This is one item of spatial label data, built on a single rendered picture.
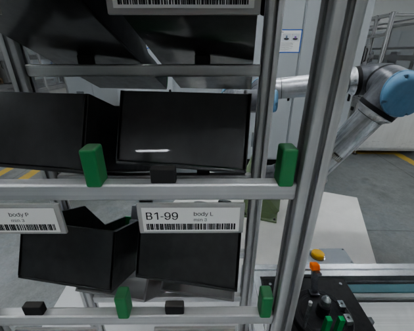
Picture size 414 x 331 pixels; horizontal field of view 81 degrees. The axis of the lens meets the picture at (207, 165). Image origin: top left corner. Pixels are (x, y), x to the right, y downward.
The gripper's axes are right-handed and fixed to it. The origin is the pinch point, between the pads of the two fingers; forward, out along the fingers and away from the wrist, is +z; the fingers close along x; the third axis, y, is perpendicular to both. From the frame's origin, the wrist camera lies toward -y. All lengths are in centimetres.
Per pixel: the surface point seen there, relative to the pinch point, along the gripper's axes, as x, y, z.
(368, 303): -44, 34, 19
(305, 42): -70, 90, -283
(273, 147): -47, 214, -222
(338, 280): -35.3, 30.2, 15.6
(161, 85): 8.4, -25.2, 5.4
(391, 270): -54, 35, 9
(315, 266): -26.0, 18.6, 16.5
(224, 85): -2.0, -24.1, 3.0
